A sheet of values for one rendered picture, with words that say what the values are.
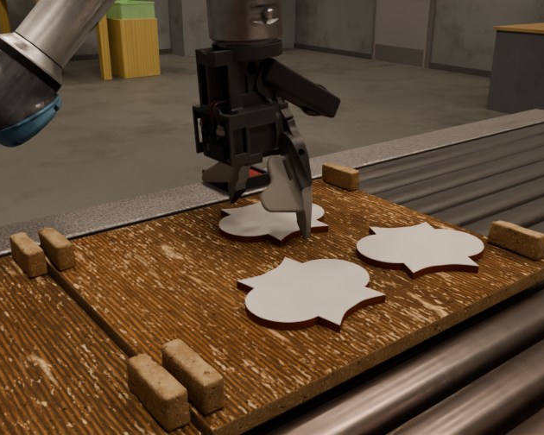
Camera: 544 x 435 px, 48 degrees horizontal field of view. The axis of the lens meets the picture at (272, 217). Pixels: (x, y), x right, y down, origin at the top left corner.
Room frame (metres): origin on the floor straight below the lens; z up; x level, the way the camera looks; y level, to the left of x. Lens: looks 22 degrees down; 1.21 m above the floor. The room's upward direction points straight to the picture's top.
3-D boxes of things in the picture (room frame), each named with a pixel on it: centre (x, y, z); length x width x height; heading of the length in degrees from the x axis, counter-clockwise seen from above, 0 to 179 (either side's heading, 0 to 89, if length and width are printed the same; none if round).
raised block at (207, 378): (0.35, 0.05, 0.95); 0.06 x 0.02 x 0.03; 37
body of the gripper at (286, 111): (0.64, 0.03, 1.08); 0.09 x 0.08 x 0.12; 127
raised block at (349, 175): (0.80, -0.09, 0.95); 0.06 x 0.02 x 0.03; 37
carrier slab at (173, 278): (0.58, -0.02, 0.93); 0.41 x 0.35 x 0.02; 127
